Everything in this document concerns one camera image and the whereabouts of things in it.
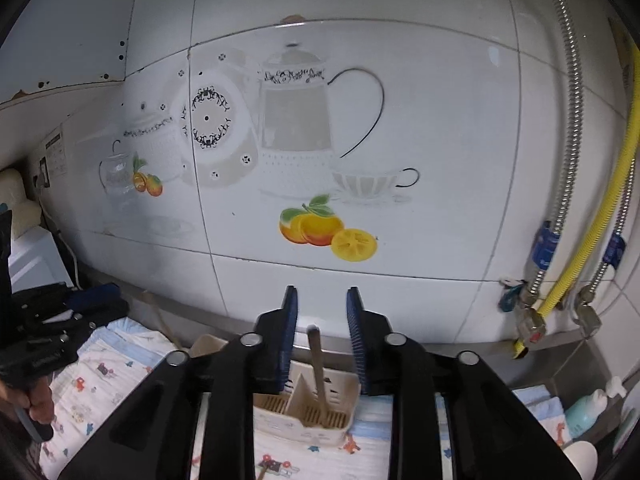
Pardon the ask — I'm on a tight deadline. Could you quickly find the person's left hand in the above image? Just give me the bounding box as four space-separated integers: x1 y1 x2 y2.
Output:
0 377 54 425

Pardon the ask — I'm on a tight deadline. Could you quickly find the white cartoon print cloth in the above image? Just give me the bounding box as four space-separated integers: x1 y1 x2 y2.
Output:
38 316 574 480

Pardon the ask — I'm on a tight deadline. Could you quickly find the beige plastic utensil holder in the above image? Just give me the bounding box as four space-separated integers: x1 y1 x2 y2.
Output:
253 361 360 446

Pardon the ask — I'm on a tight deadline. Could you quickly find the brass water valve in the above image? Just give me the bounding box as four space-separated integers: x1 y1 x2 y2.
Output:
498 280 547 344
573 285 602 339

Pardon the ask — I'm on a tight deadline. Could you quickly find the teal soap bottle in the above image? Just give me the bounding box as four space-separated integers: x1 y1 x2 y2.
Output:
565 376 627 440

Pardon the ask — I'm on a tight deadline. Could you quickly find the white ceramic bowl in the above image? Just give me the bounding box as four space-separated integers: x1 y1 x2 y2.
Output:
564 441 598 480

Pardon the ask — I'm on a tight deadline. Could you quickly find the wall instruction label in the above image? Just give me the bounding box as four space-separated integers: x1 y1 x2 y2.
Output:
44 126 67 179

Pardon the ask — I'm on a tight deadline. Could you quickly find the yellow gas hose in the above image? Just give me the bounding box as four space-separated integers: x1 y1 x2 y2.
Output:
512 41 640 360

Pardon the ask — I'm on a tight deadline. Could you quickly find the braided steel hose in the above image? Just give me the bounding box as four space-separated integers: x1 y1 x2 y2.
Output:
574 159 639 306
524 0 586 302

